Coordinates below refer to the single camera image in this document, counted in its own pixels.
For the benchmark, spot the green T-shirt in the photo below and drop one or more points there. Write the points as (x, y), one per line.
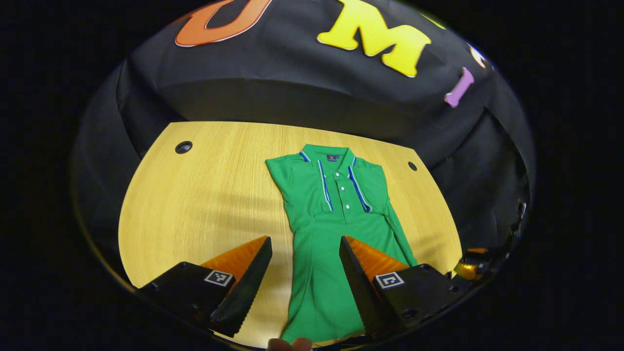
(317, 234)

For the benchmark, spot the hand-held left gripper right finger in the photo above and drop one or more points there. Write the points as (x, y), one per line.
(358, 292)

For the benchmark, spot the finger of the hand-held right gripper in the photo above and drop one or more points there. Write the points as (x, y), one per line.
(467, 269)

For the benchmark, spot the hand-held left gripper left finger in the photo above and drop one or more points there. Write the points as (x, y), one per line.
(248, 292)

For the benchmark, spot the black backdrop cloth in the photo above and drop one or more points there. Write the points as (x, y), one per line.
(292, 87)

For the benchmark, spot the black table grommet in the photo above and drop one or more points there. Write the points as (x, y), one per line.
(184, 147)
(412, 166)

